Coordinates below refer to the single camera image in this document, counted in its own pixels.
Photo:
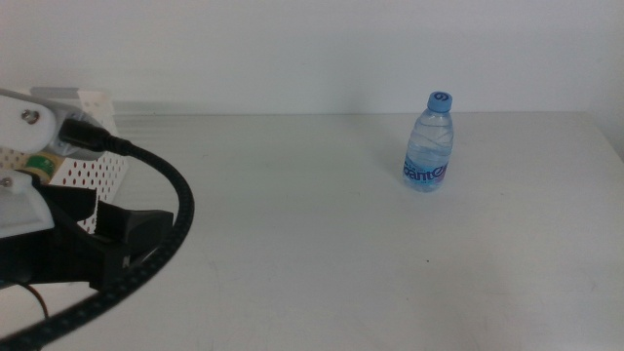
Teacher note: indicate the clear water bottle blue cap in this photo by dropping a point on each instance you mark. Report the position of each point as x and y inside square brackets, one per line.
[428, 146]

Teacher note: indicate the yellow juice bottle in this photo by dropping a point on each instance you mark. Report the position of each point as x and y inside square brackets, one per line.
[41, 166]

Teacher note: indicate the white perforated plastic basket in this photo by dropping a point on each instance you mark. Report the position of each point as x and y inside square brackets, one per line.
[97, 105]

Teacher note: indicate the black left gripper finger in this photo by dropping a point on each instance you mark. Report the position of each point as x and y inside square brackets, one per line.
[68, 202]
[141, 229]

